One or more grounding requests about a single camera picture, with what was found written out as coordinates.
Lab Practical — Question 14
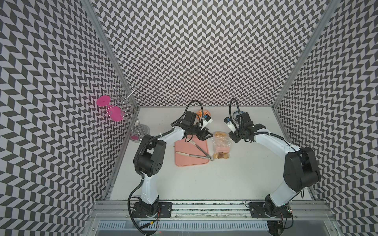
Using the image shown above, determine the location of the clear resealable bag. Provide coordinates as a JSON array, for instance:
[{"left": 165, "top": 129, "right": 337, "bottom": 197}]
[{"left": 213, "top": 131, "right": 229, "bottom": 140}]

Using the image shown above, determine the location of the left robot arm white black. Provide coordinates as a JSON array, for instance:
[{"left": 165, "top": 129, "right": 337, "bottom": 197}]
[{"left": 128, "top": 99, "right": 214, "bottom": 218}]

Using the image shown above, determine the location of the pink plastic tray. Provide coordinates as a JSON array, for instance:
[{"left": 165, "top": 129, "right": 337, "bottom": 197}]
[{"left": 174, "top": 139, "right": 209, "bottom": 167}]

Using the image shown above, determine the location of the pink stemmed glass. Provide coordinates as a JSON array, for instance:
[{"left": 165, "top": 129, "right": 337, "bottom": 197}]
[{"left": 96, "top": 95, "right": 124, "bottom": 122}]

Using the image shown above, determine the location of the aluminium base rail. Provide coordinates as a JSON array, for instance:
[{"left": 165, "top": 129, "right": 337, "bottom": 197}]
[{"left": 82, "top": 200, "right": 342, "bottom": 236}]

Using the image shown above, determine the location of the clear bag with pink contents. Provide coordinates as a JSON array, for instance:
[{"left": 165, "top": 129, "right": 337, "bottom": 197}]
[{"left": 212, "top": 135, "right": 233, "bottom": 159}]

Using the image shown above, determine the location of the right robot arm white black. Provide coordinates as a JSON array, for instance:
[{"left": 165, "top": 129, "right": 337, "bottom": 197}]
[{"left": 224, "top": 98, "right": 321, "bottom": 218}]

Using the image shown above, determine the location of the orange patterned bowl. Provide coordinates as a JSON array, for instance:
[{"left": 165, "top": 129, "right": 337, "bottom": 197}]
[{"left": 197, "top": 110, "right": 211, "bottom": 117}]

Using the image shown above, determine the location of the blue patterned bowl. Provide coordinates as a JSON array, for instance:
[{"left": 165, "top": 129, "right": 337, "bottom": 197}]
[{"left": 232, "top": 111, "right": 244, "bottom": 119}]

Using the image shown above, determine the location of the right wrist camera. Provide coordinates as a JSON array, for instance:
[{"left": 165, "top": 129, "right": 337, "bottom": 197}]
[{"left": 224, "top": 117, "right": 236, "bottom": 132}]

